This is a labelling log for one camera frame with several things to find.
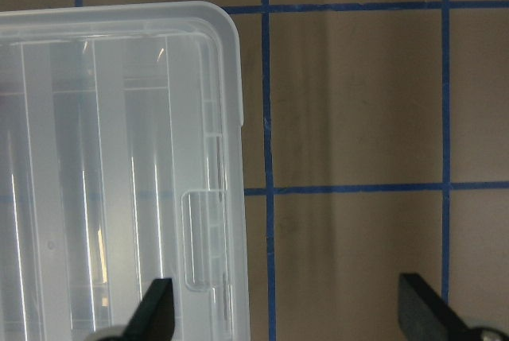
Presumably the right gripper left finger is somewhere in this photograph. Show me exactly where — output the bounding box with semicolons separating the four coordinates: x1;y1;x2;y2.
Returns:
122;278;176;341

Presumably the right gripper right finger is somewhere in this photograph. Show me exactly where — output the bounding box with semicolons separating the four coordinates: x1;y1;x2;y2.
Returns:
398;273;483;341

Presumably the clear plastic box lid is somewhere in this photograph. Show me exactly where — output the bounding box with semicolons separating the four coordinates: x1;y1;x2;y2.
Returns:
1;2;251;340

